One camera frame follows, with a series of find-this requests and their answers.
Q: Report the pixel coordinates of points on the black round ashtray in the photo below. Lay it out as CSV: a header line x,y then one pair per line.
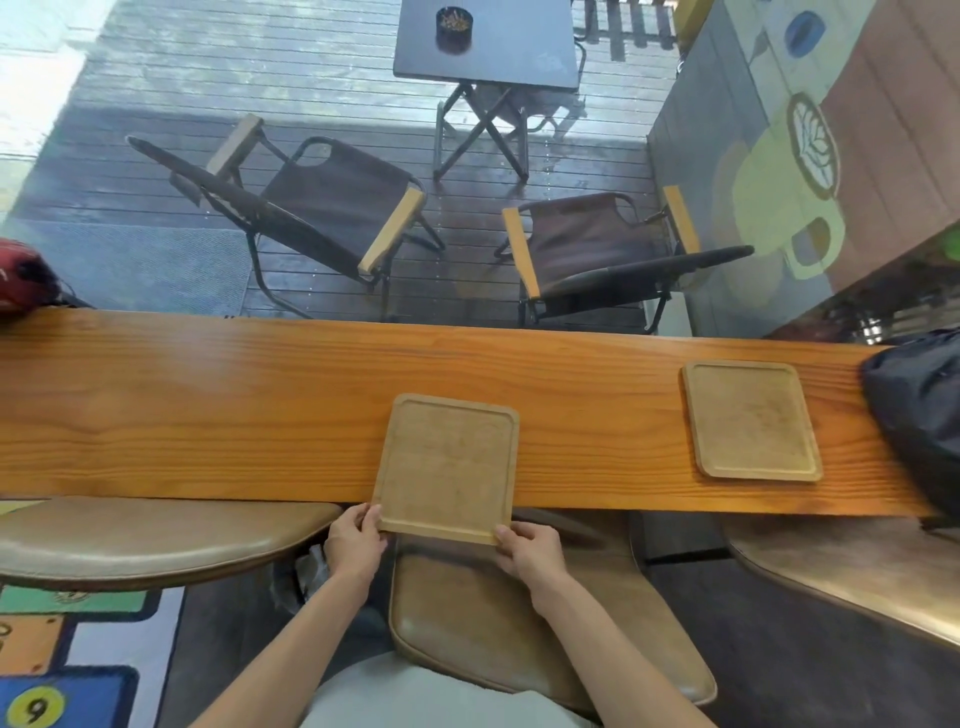
x,y
454,26

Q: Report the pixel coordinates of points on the black folding outdoor table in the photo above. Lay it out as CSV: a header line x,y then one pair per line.
x,y
510,37

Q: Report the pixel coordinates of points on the person's left forearm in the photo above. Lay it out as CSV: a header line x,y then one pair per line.
x,y
285,660

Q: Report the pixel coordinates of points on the black backpack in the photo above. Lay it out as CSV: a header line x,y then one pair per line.
x,y
922,420

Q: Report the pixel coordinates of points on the black folding armchair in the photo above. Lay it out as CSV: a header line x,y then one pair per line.
x,y
330,187

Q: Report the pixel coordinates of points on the person's grey shirt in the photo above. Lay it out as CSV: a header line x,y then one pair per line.
x,y
420,697

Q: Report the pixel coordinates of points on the person's right hand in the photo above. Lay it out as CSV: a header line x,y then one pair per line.
x,y
536,562

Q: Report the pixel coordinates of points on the colourful cartoon game rug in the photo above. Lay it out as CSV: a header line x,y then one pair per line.
x,y
97,652

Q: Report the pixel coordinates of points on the brown folding armchair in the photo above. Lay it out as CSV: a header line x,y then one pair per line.
x,y
585,232

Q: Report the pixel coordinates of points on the person's left hand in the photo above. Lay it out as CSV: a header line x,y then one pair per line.
x,y
356,547

